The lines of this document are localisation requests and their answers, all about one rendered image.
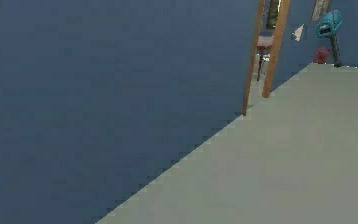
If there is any pink round side table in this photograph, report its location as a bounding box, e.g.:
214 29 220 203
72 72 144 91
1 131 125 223
256 35 275 82

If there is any dark green house plant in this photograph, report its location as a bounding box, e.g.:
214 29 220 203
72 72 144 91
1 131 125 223
265 0 281 30

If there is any red round object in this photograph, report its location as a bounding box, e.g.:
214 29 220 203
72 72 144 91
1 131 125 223
312 46 332 65

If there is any brown wooden door frame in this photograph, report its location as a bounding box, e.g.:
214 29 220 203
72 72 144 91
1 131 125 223
241 0 292 117

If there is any cream triangular wall piece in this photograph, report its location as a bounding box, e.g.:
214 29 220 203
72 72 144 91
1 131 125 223
292 23 305 43

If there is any teal lamp on black post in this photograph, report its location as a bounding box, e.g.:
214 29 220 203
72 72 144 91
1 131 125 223
315 9 344 68

